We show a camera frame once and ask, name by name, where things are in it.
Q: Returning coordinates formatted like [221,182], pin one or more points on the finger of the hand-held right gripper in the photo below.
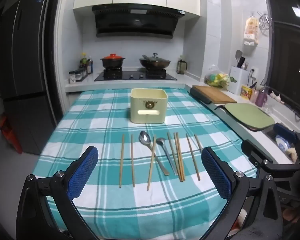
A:
[286,132]
[257,155]

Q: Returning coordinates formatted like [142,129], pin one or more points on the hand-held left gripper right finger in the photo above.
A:
[216,177]

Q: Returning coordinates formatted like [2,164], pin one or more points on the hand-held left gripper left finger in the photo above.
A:
[82,172]

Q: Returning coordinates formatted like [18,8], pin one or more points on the cream utensil container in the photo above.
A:
[148,107]

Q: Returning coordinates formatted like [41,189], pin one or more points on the person's right hand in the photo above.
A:
[291,216]

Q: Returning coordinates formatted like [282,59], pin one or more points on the blue white bowl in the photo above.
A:
[283,143]

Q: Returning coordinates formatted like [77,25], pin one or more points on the green cutting board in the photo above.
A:
[250,116]

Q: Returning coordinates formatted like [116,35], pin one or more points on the purple cup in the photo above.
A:
[260,98]

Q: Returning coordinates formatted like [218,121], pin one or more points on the teal checked tablecloth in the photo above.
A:
[90,120]

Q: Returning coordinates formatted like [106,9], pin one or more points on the yellow box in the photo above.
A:
[246,92]

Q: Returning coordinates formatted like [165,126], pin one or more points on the dark window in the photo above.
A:
[290,67]

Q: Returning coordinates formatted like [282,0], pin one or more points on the small metal spoon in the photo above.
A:
[160,142]

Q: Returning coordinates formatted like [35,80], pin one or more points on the large metal spoon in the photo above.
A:
[145,140]

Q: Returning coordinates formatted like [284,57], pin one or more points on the white utensil holder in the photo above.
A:
[237,81]

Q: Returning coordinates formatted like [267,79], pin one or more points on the wooden cutting board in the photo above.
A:
[217,95]

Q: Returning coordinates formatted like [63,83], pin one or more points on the red bag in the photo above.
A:
[12,137]

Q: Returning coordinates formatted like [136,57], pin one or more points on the plastic bag of cloths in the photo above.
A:
[216,78]

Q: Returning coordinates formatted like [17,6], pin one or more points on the grey spatula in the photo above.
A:
[238,55]

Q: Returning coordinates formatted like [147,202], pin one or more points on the white patterned jar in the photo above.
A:
[72,78]

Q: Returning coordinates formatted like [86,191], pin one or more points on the row of seasoning bottles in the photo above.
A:
[80,74]

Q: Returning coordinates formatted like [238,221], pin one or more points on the dark sauce bottle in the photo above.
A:
[89,66]

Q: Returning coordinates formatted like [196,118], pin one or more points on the dark grey refrigerator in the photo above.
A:
[27,80]

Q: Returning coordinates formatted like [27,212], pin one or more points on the hanging printed bag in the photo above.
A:
[251,28]

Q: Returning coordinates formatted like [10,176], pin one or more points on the black induction cooktop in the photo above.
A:
[135,76]

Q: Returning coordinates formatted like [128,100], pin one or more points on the metal steamer rack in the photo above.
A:
[265,23]

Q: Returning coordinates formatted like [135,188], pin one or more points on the yellow-capped sauce bottle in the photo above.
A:
[83,61]

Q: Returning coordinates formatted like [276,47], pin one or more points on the black clay pot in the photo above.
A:
[112,63]

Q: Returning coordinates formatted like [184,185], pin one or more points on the glass oil jar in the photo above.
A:
[181,67]

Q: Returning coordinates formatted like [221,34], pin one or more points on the orange pot lid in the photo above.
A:
[112,56]

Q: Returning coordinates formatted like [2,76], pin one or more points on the black wok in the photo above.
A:
[155,65]

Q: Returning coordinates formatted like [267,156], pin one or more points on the glass wok lid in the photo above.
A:
[155,58]

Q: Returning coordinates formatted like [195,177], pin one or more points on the black range hood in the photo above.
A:
[135,25]

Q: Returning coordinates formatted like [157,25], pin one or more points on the white wall socket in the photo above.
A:
[254,72]

